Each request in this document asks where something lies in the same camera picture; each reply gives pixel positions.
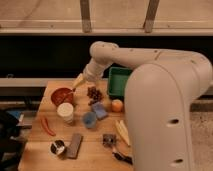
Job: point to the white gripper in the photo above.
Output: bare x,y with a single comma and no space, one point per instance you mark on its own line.
92,72

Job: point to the red bowl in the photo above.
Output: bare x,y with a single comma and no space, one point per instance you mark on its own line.
62,95

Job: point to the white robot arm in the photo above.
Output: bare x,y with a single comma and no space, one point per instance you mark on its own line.
158,95

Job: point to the bunch of dark grapes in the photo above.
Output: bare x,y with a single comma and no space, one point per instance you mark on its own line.
94,94

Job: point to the blue sponge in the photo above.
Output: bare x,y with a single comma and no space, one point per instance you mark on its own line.
100,111

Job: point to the white cup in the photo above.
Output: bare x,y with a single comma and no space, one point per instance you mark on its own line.
66,112

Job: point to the green plastic tray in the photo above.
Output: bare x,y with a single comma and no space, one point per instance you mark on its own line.
117,79

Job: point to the blue cup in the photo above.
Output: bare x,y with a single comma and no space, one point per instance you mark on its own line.
89,120

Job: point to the apple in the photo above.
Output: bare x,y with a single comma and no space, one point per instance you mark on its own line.
117,105

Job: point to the red chili pepper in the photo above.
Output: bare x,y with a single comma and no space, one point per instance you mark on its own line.
45,126

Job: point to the black bag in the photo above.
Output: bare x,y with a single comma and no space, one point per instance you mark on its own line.
8,128

